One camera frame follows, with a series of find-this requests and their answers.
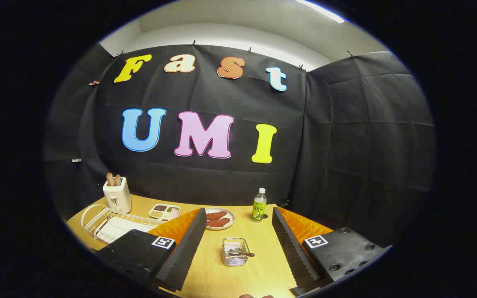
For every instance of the cream round plate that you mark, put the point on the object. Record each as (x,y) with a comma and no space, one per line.
(232,217)

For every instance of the white divided snack tray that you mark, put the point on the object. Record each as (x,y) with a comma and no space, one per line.
(157,213)

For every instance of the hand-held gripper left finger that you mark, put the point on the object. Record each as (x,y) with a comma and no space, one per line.
(184,256)

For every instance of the white toaster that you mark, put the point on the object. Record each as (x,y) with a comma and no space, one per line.
(118,194)

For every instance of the brown meat patty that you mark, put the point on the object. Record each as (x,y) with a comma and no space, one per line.
(217,215)
(218,223)

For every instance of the black backdrop cloth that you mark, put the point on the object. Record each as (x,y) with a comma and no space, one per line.
(222,174)

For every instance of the white ribbed drain tray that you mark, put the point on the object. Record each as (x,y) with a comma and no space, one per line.
(122,227)

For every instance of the green label drink bottle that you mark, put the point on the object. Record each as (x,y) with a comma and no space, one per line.
(259,207)

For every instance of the toasted bread slice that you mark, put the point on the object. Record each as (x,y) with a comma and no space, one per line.
(109,179)
(116,180)

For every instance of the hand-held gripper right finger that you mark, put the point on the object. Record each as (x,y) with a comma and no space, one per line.
(294,256)

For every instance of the metal spoon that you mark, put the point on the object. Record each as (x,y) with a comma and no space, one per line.
(236,251)

